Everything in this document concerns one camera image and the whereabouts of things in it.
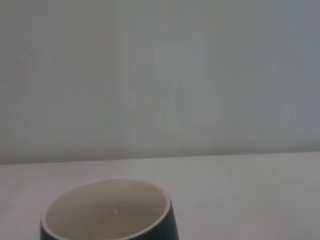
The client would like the dark grey ceramic mug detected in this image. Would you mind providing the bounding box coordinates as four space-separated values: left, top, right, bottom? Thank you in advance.
39 176 181 240

